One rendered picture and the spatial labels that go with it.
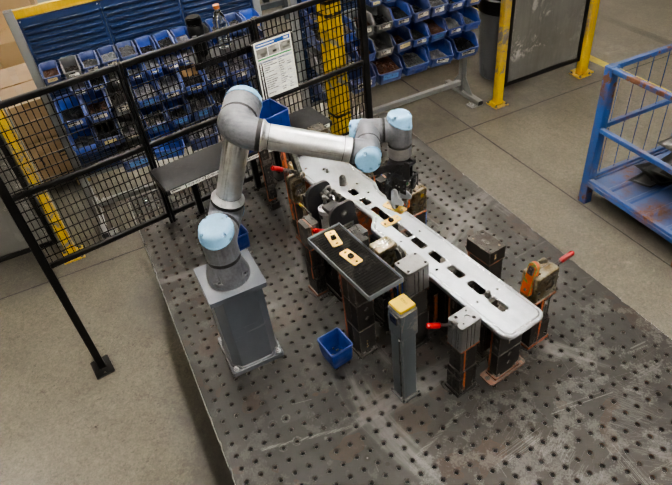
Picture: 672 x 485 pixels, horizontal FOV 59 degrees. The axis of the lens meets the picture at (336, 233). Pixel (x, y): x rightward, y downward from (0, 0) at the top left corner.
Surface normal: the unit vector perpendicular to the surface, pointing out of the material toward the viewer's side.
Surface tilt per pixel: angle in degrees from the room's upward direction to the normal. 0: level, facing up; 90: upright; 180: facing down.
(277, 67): 90
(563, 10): 91
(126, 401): 0
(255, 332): 90
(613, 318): 0
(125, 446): 0
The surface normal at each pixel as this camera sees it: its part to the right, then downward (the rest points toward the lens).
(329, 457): -0.10, -0.76
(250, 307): 0.44, 0.54
